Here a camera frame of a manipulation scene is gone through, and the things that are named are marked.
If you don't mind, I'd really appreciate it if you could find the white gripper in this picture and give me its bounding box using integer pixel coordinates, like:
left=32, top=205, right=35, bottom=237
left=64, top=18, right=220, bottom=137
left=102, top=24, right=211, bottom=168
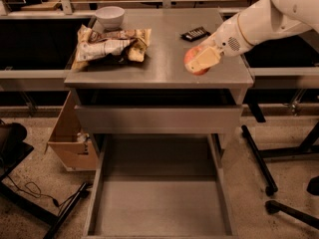
left=196, top=14, right=251, bottom=69

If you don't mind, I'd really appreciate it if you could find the black table leg frame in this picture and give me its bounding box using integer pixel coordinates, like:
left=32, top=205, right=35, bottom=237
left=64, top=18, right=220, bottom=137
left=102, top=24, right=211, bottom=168
left=241, top=90, right=319, bottom=196

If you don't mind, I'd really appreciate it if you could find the black cable on floor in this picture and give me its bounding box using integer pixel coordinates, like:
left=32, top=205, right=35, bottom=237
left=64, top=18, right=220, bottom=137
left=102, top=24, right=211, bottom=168
left=6, top=174, right=91, bottom=214

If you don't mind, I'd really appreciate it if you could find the black chair left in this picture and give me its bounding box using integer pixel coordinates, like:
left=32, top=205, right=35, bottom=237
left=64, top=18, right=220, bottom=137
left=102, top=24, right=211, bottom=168
left=0, top=122, right=34, bottom=180

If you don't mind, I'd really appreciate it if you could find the white ceramic bowl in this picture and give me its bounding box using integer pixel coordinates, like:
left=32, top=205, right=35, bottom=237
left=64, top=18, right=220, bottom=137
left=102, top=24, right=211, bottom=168
left=95, top=6, right=125, bottom=30

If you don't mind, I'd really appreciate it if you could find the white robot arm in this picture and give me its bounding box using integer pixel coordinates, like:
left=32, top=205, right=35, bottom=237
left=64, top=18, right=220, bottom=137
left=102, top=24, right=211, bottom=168
left=184, top=0, right=319, bottom=75

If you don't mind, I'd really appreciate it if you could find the grey drawer cabinet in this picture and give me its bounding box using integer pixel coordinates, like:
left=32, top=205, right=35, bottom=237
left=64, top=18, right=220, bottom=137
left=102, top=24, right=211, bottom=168
left=65, top=8, right=253, bottom=146

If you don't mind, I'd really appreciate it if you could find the black chair base right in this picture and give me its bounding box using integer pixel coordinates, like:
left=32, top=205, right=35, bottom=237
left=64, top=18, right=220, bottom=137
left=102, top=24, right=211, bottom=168
left=264, top=176, right=319, bottom=231

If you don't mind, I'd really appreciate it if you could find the crumpled chip bag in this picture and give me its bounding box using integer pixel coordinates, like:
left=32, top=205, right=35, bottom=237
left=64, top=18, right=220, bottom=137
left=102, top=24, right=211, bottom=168
left=71, top=25, right=152, bottom=71

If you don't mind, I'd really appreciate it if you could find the cardboard box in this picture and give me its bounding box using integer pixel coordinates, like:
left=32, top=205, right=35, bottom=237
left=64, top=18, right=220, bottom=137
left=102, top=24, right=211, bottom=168
left=48, top=93, right=98, bottom=171

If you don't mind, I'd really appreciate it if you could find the red apple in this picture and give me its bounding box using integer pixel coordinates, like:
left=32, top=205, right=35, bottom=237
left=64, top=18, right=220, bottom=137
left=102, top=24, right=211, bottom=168
left=183, top=46, right=208, bottom=76

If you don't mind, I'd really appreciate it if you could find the open middle drawer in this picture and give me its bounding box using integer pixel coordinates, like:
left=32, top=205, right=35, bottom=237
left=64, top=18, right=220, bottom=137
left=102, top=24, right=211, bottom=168
left=82, top=134, right=239, bottom=239

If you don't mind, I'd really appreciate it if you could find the closed top drawer front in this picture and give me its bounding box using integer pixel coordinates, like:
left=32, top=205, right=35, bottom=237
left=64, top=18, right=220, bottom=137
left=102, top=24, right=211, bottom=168
left=75, top=106, right=242, bottom=133

